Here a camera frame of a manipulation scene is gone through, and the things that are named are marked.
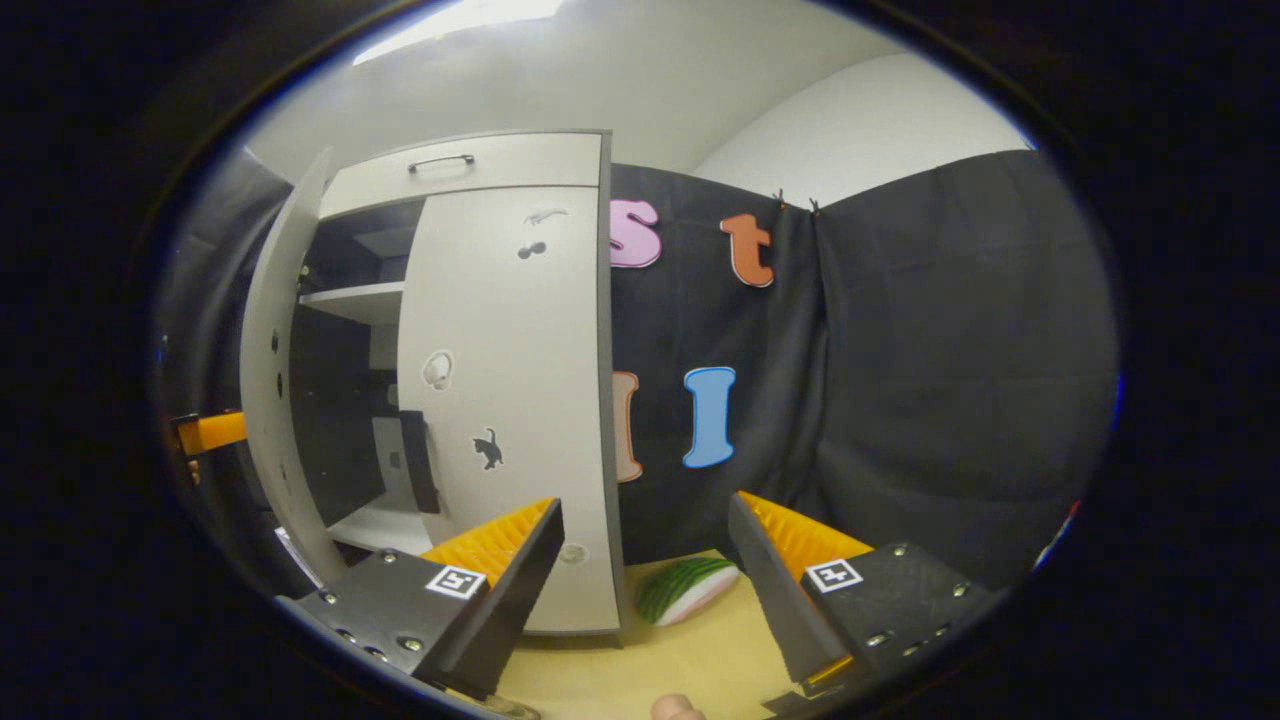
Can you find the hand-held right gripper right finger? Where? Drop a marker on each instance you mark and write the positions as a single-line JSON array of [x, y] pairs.
[[775, 600]]

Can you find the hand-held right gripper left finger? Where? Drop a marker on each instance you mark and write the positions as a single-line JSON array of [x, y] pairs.
[[520, 590]]

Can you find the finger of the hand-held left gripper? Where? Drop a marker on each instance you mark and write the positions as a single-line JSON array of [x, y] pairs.
[[215, 433]]

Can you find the white cabinet door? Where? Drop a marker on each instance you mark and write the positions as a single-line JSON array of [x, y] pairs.
[[520, 350], [262, 330]]

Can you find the grey and white cabinet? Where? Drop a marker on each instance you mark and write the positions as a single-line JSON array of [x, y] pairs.
[[330, 430]]

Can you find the white cabinet shelf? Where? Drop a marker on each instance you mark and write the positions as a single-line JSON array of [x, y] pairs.
[[385, 530], [360, 300]]

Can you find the metal door hinge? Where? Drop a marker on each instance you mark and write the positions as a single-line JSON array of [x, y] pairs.
[[303, 273]]

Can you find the white cabinet drawer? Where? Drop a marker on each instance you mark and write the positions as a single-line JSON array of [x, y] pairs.
[[530, 160]]

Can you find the toy watermelon slice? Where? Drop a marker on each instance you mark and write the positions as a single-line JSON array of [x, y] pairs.
[[680, 585]]

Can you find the black backdrop cloth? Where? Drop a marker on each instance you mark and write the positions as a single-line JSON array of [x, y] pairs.
[[770, 400], [950, 350]]

